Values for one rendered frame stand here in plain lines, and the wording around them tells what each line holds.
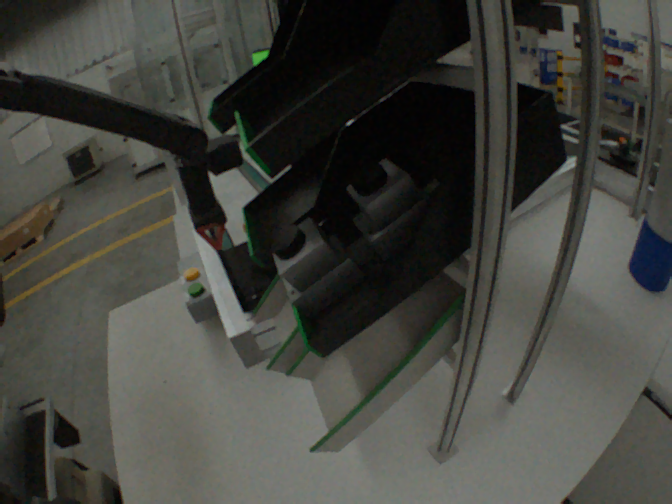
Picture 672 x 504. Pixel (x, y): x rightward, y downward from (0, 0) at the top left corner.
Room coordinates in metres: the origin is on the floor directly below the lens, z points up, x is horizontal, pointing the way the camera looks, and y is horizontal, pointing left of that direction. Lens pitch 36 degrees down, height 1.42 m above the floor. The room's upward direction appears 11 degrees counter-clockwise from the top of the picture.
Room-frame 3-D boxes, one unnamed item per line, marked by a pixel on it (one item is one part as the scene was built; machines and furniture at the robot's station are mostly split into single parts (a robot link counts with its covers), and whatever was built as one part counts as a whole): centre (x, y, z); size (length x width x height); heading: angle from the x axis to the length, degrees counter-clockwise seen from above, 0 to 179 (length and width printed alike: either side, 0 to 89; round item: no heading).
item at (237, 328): (0.85, 0.37, 0.91); 0.89 x 0.06 x 0.11; 22
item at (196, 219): (0.61, 0.24, 1.16); 0.10 x 0.07 x 0.07; 23
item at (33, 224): (3.88, 5.09, 0.20); 1.20 x 0.80 x 0.41; 112
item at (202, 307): (0.66, 0.35, 0.93); 0.21 x 0.07 x 0.06; 22
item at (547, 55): (8.30, -6.68, 0.49); 1.29 x 0.92 x 0.98; 112
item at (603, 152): (0.90, -1.22, 1.01); 0.24 x 0.24 x 0.13; 22
